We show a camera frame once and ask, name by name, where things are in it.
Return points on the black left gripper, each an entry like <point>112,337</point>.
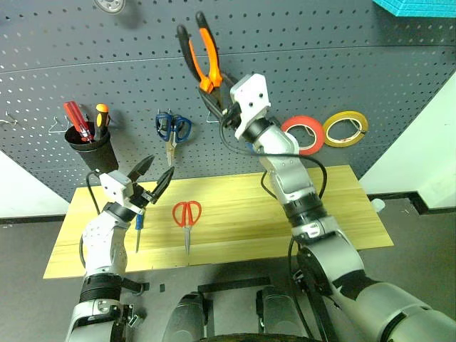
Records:
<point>142,196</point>

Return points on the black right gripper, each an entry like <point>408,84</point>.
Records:
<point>232,114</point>

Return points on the orange black pliers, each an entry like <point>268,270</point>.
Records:
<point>211,67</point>

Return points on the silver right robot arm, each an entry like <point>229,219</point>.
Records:
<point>303,199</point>

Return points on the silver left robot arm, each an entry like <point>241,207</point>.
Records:
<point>103,242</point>

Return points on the red tape roll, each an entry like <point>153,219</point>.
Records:
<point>313,128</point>

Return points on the dark grey metal pegboard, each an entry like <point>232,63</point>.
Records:
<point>320,53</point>

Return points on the yellow tape roll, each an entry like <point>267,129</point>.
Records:
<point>329,137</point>

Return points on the black plastic cup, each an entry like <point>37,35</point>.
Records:
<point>94,151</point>

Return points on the light wooden board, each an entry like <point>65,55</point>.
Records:
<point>242,221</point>

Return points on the round silver metal disc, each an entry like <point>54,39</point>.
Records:
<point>109,5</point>

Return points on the small white plastic cap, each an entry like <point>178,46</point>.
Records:
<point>378,205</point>

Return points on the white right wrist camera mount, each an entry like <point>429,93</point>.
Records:
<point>252,99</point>

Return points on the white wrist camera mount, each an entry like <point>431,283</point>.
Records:
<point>115,186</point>
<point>252,99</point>

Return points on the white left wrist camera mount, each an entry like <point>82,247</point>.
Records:
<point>115,186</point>

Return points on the black metal frame bar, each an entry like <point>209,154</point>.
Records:
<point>233,284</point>

